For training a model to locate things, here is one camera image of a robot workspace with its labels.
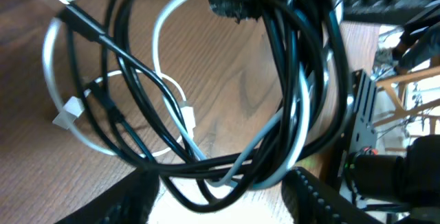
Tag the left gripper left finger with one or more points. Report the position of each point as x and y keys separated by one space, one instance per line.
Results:
x=309 y=200

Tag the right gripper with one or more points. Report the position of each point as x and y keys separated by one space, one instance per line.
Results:
x=128 y=201

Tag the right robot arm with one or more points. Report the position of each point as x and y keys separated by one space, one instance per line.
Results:
x=404 y=184

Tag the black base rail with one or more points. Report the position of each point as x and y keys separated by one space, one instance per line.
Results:
x=359 y=133

